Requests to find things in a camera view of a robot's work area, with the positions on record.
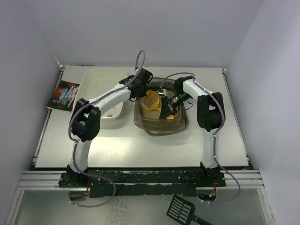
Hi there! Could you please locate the pack of markers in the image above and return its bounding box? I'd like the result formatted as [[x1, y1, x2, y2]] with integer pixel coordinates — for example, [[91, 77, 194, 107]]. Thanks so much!
[[58, 84, 79, 109]]

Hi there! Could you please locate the green clump two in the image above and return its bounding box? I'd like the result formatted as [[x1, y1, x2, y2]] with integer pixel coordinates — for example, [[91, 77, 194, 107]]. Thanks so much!
[[144, 99, 150, 106]]

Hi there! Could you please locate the yellow litter scoop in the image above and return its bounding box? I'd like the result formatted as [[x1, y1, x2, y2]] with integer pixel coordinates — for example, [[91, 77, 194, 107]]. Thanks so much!
[[140, 90, 161, 119]]

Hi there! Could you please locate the dark book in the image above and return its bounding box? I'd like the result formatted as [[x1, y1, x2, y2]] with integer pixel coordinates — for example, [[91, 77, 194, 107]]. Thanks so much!
[[47, 80, 79, 112]]

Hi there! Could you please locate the white plastic tub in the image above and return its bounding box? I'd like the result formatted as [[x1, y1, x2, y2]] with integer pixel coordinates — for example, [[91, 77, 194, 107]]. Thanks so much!
[[73, 68, 128, 108]]

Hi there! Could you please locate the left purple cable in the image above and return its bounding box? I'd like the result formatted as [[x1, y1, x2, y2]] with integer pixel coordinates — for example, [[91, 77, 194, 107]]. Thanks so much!
[[67, 50, 117, 207]]

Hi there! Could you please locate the purple cable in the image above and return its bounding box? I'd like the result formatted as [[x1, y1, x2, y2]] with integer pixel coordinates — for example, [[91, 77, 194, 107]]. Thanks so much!
[[160, 72, 242, 205], [67, 50, 117, 207]]

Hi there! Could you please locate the black slotted spatula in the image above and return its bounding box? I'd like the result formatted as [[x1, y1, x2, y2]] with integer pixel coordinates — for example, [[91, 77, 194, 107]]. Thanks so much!
[[166, 195, 211, 225]]

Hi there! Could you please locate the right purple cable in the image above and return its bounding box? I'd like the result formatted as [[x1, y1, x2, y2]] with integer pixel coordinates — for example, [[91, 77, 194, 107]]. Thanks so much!
[[160, 72, 242, 205]]

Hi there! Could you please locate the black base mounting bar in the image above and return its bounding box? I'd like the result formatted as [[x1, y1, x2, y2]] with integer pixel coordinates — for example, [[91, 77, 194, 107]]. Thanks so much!
[[58, 167, 225, 198]]

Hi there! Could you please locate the brown litter box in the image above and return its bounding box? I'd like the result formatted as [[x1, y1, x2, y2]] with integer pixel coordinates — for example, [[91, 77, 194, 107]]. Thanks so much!
[[134, 77, 189, 136]]

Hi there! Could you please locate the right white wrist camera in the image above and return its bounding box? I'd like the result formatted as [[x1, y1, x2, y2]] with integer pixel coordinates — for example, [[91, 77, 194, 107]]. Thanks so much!
[[158, 89, 169, 97]]

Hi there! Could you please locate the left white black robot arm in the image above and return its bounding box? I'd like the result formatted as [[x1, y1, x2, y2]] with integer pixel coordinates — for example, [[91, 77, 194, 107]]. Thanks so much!
[[67, 67, 153, 183]]

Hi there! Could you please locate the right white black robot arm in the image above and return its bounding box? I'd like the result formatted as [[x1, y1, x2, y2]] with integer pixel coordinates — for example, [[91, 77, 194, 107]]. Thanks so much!
[[159, 76, 225, 180]]

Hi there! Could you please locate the aluminium rail frame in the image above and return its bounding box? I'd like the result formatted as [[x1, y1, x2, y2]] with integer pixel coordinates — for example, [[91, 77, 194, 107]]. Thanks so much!
[[18, 170, 264, 188]]

